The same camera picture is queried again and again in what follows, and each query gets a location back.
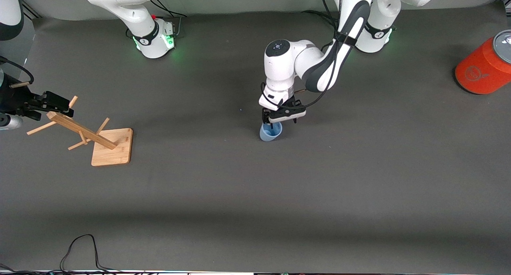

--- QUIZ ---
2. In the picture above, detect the light blue cup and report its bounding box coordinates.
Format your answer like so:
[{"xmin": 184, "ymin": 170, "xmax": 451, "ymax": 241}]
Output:
[{"xmin": 259, "ymin": 122, "xmax": 283, "ymax": 142}]

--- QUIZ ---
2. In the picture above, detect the wooden cup rack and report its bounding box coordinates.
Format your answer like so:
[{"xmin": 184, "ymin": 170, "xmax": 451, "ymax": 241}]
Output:
[{"xmin": 27, "ymin": 95, "xmax": 133, "ymax": 166}]

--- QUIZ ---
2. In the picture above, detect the orange cylindrical can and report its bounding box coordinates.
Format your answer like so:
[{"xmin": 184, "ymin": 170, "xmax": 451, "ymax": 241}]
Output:
[{"xmin": 454, "ymin": 30, "xmax": 511, "ymax": 95}]

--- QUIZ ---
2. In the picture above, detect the black base cable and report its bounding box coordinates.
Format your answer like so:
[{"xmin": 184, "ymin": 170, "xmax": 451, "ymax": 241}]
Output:
[
  {"xmin": 301, "ymin": 10, "xmax": 340, "ymax": 32},
  {"xmin": 147, "ymin": 0, "xmax": 189, "ymax": 38}
]

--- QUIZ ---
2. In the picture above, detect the thin black table cable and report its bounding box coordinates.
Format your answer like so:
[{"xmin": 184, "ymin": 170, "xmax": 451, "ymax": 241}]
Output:
[{"xmin": 60, "ymin": 234, "xmax": 120, "ymax": 273}]

